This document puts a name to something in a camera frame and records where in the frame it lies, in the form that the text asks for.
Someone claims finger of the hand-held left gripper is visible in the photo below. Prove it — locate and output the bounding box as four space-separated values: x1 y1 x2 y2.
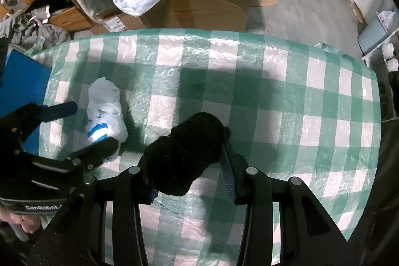
12 101 79 142
67 138 120 174

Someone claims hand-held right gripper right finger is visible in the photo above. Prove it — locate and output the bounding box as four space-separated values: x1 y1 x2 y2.
218 135 350 266

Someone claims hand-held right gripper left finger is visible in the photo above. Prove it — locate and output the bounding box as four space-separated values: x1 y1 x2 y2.
29 165 158 266

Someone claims white sock with blue stripes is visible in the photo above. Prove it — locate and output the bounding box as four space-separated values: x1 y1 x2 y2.
86 77 129 162

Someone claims blue storage box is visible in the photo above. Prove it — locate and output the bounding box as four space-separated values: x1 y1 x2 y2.
0 49 53 157

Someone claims black sock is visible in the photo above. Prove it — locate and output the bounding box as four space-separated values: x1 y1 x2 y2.
143 112 231 196

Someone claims person's left hand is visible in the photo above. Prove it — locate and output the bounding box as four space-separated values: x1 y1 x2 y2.
0 208 42 243

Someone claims grey clothing pile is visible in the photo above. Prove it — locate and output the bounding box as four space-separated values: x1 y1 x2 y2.
0 0 74 51

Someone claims green white checked tablecloth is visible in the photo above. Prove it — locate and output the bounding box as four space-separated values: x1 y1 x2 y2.
29 29 382 266

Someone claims small labelled cardboard box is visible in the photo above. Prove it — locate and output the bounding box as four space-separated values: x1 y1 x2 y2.
90 12 150 35

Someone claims white plastic bag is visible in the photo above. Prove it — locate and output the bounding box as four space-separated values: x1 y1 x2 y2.
111 0 170 16

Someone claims crumpled clear plastic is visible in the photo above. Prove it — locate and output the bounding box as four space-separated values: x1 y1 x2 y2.
313 42 339 56

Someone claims large cardboard box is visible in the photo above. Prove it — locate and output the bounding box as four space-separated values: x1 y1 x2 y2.
139 0 278 33

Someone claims light blue box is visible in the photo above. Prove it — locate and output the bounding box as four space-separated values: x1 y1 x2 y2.
358 17 396 59

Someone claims white shelf rack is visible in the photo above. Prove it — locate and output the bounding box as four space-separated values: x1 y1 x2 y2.
362 32 399 123

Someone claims small white bag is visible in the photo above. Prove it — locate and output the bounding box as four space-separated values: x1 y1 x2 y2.
377 10 398 28

